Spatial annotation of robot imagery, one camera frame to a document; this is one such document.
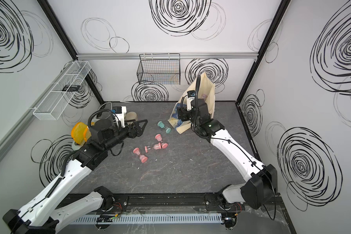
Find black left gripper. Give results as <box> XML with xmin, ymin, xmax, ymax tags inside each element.
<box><xmin>104</xmin><ymin>118</ymin><xmax>147</xmax><ymax>153</ymax></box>

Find canvas bag with starry print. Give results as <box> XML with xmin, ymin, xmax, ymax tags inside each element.
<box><xmin>168</xmin><ymin>72</ymin><xmax>216</xmax><ymax>134</ymax></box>

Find pink hourglass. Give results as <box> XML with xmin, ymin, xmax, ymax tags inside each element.
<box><xmin>155</xmin><ymin>134</ymin><xmax>162</xmax><ymax>142</ymax></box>
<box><xmin>133</xmin><ymin>148</ymin><xmax>148</xmax><ymax>163</ymax></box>
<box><xmin>144</xmin><ymin>142</ymin><xmax>168</xmax><ymax>153</ymax></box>

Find teal hourglass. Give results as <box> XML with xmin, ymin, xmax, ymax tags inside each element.
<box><xmin>157</xmin><ymin>121</ymin><xmax>171</xmax><ymax>134</ymax></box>

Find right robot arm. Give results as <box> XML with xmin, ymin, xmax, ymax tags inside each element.
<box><xmin>176</xmin><ymin>97</ymin><xmax>278</xmax><ymax>210</ymax></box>

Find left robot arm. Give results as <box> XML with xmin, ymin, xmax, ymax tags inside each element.
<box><xmin>3</xmin><ymin>120</ymin><xmax>148</xmax><ymax>234</ymax></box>

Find short jar with beige lid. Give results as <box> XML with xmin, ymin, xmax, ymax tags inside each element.
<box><xmin>125</xmin><ymin>112</ymin><xmax>138</xmax><ymax>124</ymax></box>

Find yellow toast slice right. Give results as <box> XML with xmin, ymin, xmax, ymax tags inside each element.
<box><xmin>83</xmin><ymin>127</ymin><xmax>91</xmax><ymax>142</ymax></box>

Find yellow toast slice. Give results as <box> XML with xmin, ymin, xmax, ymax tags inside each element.
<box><xmin>83</xmin><ymin>127</ymin><xmax>91</xmax><ymax>142</ymax></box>
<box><xmin>71</xmin><ymin>122</ymin><xmax>87</xmax><ymax>145</ymax></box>

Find yellow toast slice left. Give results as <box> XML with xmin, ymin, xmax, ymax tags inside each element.
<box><xmin>71</xmin><ymin>122</ymin><xmax>87</xmax><ymax>145</ymax></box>

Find mint green toaster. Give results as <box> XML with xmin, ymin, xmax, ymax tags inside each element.
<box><xmin>71</xmin><ymin>122</ymin><xmax>102</xmax><ymax>150</ymax></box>

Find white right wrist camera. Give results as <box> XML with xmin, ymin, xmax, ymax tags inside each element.
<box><xmin>186</xmin><ymin>90</ymin><xmax>196</xmax><ymax>111</ymax></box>

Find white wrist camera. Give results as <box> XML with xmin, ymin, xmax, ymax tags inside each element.
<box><xmin>186</xmin><ymin>90</ymin><xmax>196</xmax><ymax>111</ymax></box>
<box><xmin>111</xmin><ymin>106</ymin><xmax>127</xmax><ymax>128</ymax></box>

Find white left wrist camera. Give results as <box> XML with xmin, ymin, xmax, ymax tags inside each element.
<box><xmin>111</xmin><ymin>106</ymin><xmax>127</xmax><ymax>128</ymax></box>

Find white power cable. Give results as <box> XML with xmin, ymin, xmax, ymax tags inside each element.
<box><xmin>95</xmin><ymin>101</ymin><xmax>113</xmax><ymax>119</ymax></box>

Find black wire basket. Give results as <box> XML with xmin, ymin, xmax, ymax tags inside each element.
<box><xmin>136</xmin><ymin>53</ymin><xmax>181</xmax><ymax>85</ymax></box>

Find white wire shelf basket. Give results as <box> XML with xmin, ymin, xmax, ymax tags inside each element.
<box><xmin>33</xmin><ymin>60</ymin><xmax>91</xmax><ymax>121</ymax></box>

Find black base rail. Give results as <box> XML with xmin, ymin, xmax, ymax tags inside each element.
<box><xmin>105</xmin><ymin>191</ymin><xmax>284</xmax><ymax>213</ymax></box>

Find white slotted cable duct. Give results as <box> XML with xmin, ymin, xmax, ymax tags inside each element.
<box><xmin>72</xmin><ymin>213</ymin><xmax>223</xmax><ymax>225</ymax></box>

